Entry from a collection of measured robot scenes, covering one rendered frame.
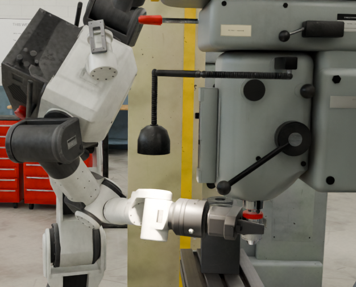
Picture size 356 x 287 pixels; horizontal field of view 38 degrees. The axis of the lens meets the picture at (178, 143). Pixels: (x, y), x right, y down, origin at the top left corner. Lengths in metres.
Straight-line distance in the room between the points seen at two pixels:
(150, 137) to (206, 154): 0.13
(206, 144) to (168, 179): 1.80
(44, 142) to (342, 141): 0.66
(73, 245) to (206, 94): 0.78
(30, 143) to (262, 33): 0.58
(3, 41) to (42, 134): 9.25
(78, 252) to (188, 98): 1.40
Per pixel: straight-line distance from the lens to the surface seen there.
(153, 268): 3.08
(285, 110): 1.08
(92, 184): 1.40
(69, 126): 1.25
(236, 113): 1.07
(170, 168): 2.92
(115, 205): 1.38
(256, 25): 1.05
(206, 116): 1.13
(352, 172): 1.13
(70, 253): 1.71
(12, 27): 10.45
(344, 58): 1.11
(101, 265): 1.77
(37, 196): 5.95
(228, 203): 1.75
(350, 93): 1.10
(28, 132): 1.27
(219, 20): 1.03
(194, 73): 1.00
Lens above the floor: 1.59
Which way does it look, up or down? 8 degrees down
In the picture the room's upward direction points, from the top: 1 degrees clockwise
